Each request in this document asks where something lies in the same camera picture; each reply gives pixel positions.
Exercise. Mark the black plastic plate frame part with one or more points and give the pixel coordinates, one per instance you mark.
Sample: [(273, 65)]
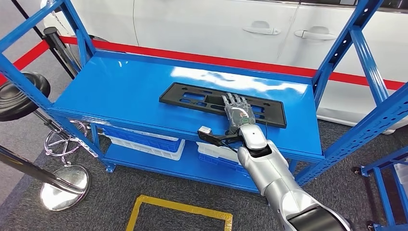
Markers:
[(169, 97)]

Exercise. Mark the stanchion with chrome base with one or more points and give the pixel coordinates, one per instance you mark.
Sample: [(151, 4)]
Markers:
[(63, 191)]

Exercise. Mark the blue metal shelf rack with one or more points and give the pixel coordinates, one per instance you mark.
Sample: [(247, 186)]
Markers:
[(127, 95)]

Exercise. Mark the blue plastic bin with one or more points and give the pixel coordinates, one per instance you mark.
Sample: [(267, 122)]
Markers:
[(143, 142), (223, 162)]

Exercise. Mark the white car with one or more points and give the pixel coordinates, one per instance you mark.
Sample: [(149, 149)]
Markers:
[(207, 28)]

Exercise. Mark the black stanchion post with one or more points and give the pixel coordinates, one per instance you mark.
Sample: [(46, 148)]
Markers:
[(59, 47)]

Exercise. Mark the yellow floor tape square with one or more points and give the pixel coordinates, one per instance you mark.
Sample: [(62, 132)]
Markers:
[(178, 206)]

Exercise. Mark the blue metal rack with bins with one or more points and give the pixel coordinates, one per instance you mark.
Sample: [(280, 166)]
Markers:
[(383, 197)]

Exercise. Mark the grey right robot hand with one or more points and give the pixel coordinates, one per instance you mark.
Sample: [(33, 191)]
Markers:
[(239, 114)]

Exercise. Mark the red barrier belt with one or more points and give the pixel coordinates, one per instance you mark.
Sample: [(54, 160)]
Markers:
[(223, 60)]

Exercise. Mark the white plastic bin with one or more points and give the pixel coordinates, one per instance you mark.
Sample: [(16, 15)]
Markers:
[(159, 136), (213, 151), (153, 153)]

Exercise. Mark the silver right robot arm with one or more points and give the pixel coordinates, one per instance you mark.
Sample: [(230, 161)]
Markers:
[(274, 172)]

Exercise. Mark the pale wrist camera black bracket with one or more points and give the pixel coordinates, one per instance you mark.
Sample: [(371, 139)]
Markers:
[(207, 137)]

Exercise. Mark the black stool with chrome base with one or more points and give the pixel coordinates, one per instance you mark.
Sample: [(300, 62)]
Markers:
[(19, 95)]

